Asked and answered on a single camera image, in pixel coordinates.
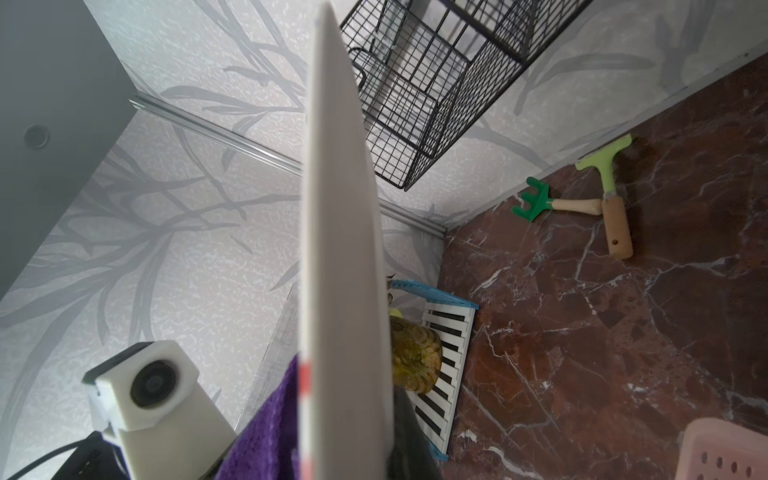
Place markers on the white blue wooden crate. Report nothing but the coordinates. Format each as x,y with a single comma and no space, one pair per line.
451,318

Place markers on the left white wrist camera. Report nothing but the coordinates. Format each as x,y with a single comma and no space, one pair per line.
147,402

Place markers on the black wire basket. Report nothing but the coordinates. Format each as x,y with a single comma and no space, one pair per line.
427,70

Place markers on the green toy hoe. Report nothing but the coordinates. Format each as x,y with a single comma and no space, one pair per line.
613,207

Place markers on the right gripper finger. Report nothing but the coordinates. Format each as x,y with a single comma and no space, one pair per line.
411,458

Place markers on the green toy rake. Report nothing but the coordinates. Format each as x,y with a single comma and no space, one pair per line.
536,202

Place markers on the white plaid round plate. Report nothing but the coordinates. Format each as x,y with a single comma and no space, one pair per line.
346,419

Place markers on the green potted plant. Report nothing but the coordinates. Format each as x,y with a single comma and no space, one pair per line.
416,355

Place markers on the pink plastic tray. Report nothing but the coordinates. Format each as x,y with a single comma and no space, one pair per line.
717,449

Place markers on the purple cloth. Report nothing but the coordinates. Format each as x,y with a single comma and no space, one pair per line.
268,446

